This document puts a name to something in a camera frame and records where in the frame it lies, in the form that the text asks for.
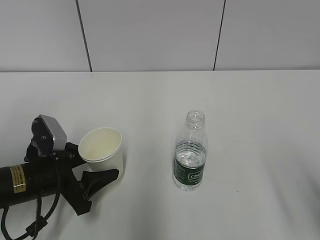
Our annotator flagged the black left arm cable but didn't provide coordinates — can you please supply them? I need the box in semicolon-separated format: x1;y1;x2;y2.
0;154;62;240

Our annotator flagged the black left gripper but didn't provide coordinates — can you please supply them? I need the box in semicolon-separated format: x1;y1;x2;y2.
46;142;119;216

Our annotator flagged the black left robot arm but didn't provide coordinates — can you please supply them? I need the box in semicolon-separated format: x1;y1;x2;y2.
0;142;119;216

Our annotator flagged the clear green-label water bottle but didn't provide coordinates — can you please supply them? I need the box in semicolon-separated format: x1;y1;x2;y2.
172;109;208;191

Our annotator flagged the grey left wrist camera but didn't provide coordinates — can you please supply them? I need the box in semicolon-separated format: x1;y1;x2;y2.
31;114;67;157

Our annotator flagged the white paper cup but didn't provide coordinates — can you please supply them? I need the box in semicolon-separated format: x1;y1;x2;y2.
78;127;124;179

